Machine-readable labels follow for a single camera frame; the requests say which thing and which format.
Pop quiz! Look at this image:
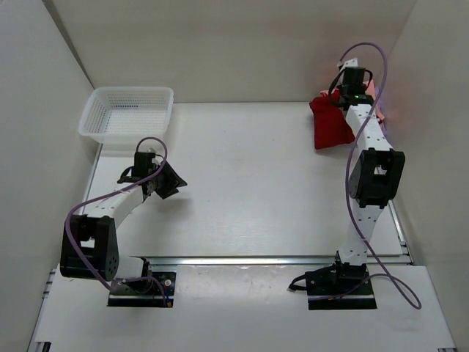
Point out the red t shirt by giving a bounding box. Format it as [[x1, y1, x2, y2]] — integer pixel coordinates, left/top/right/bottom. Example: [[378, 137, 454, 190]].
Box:
[[309, 67, 374, 150]]

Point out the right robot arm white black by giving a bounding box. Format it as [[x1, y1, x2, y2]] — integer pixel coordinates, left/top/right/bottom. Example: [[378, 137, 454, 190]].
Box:
[[288, 59, 405, 298]]

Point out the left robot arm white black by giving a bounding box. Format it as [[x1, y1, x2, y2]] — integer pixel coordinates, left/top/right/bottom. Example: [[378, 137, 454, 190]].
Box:
[[59, 148, 187, 293]]

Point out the white plastic basket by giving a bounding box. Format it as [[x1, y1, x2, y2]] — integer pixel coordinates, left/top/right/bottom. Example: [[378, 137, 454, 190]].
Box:
[[78, 87, 174, 145]]

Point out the folded pink t shirt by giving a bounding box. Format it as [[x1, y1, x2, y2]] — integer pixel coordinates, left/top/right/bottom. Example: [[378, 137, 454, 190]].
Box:
[[320, 79, 385, 124]]

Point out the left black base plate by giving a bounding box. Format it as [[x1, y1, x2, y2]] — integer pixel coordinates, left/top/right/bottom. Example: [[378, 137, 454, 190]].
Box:
[[107, 266, 177, 308]]

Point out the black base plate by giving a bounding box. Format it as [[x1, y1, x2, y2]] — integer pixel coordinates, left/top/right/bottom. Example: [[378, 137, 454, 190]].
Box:
[[107, 266, 177, 308], [288, 268, 377, 311]]

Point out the aluminium rail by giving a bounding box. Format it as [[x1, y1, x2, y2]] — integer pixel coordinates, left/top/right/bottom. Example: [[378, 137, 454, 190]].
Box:
[[67, 252, 410, 267]]

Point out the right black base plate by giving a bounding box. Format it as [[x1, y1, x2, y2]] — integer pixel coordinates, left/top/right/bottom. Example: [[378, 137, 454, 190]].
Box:
[[288, 268, 377, 311]]

